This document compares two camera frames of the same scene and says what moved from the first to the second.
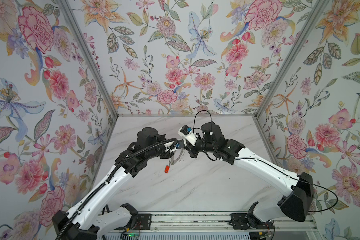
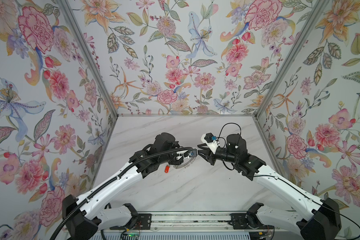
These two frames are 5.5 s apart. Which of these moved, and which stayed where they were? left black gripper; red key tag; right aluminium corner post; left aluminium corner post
Moved: left black gripper
Stayed: right aluminium corner post; red key tag; left aluminium corner post
